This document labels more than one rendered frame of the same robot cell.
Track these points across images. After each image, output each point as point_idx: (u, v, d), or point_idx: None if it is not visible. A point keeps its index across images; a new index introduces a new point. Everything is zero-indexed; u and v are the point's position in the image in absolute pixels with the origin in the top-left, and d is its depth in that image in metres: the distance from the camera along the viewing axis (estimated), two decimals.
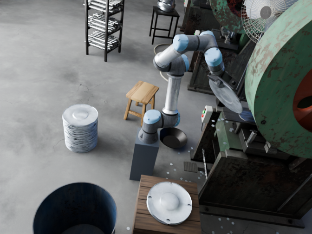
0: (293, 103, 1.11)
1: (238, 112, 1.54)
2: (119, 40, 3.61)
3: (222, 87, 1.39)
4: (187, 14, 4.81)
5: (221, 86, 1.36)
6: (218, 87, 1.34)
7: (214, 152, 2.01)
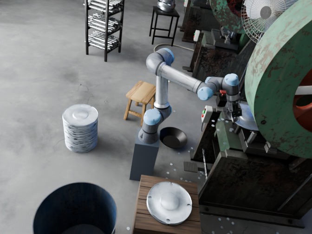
0: None
1: None
2: (119, 40, 3.61)
3: None
4: (187, 14, 4.81)
5: None
6: None
7: (214, 152, 2.01)
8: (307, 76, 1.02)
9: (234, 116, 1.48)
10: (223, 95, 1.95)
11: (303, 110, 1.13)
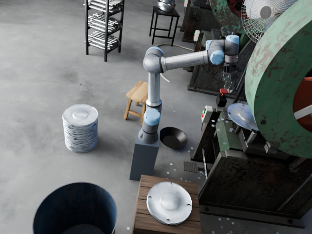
0: None
1: (228, 108, 1.70)
2: (119, 40, 3.61)
3: (233, 87, 1.57)
4: (187, 14, 4.81)
5: (235, 82, 1.55)
6: (237, 80, 1.53)
7: (214, 152, 2.01)
8: (302, 98, 1.09)
9: (224, 79, 1.51)
10: (223, 95, 1.95)
11: None
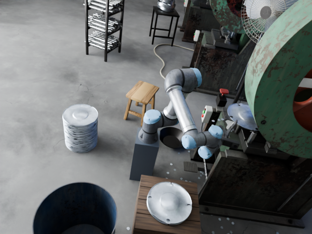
0: None
1: (250, 129, 1.56)
2: (119, 40, 3.61)
3: (228, 139, 1.55)
4: (187, 14, 4.81)
5: None
6: None
7: (214, 152, 2.01)
8: None
9: None
10: (223, 95, 1.95)
11: (300, 105, 1.12)
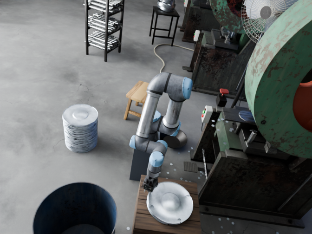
0: (311, 120, 1.16)
1: (148, 199, 1.50)
2: (119, 40, 3.61)
3: None
4: (187, 14, 4.81)
5: None
6: (158, 185, 1.49)
7: (214, 152, 2.01)
8: None
9: (145, 189, 1.43)
10: (223, 95, 1.95)
11: None
